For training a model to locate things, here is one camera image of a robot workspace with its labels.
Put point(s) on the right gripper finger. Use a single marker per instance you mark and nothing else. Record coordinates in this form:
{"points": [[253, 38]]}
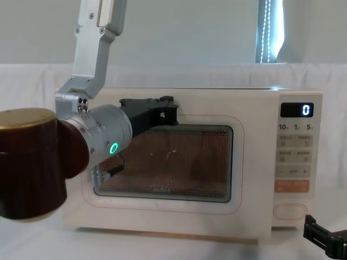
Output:
{"points": [[315, 231]]}

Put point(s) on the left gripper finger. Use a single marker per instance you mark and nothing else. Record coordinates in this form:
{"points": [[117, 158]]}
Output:
{"points": [[171, 117], [168, 103]]}

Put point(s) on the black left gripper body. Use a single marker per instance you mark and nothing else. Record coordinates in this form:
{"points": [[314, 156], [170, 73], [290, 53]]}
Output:
{"points": [[142, 115]]}

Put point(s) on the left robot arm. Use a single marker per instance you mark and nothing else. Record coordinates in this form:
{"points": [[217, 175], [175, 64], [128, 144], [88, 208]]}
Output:
{"points": [[35, 162]]}

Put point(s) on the oven control panel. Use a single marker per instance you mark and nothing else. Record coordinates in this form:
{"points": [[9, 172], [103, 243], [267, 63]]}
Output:
{"points": [[295, 162]]}

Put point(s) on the white curtain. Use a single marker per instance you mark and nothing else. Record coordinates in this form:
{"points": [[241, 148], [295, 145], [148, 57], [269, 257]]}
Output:
{"points": [[189, 27]]}

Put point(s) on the cream microwave oven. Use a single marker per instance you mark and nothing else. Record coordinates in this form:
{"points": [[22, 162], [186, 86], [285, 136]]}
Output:
{"points": [[254, 151]]}

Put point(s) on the white table cloth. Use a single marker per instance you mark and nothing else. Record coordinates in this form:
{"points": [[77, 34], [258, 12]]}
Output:
{"points": [[162, 252]]}

